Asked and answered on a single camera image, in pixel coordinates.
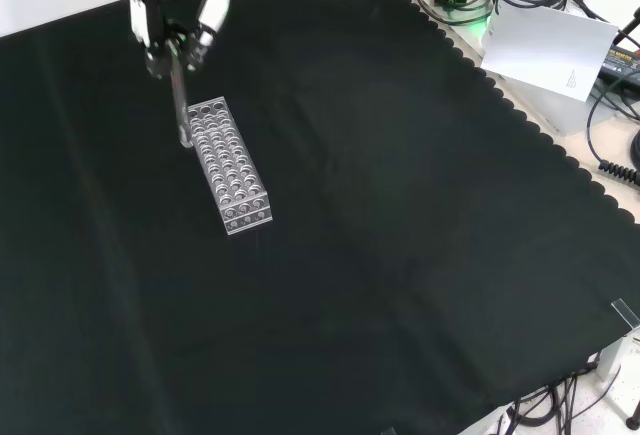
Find clear plastic test tube rack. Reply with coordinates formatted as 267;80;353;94
186;96;274;237

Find black bench cloth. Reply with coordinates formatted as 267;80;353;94
0;0;640;435

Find white bench leg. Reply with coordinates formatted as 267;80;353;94
593;337;625;387

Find thin black cable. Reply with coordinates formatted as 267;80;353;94
585;67;640;166

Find pale paper board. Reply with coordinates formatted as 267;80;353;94
479;4;620;103

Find clear glass test tube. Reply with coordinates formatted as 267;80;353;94
166;43;194;150

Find black power adapter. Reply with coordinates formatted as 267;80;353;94
596;46;640;87

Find black coiled cable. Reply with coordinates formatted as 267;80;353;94
598;159;640;187

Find clear plastic strip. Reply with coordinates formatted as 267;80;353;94
610;297;640;330

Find black floor cables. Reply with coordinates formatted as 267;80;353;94
494;349;640;435

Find white box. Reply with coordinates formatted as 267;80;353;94
485;68;602;139

